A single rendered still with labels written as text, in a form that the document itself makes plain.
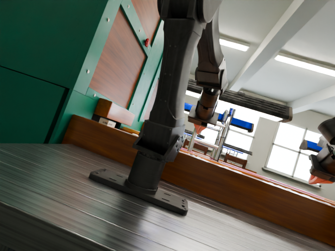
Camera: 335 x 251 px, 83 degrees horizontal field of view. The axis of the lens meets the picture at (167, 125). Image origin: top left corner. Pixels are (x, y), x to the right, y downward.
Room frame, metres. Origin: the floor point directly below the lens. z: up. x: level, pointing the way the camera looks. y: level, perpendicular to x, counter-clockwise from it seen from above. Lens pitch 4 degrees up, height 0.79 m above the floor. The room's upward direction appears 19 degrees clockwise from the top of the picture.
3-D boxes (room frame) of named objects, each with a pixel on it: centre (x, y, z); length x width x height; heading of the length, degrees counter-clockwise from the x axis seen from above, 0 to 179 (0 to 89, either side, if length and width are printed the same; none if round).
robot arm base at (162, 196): (0.40, 0.01, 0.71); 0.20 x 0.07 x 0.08; 84
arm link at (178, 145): (0.40, 0.01, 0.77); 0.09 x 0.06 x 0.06; 63
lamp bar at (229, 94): (0.90, -0.20, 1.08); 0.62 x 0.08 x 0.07; 80
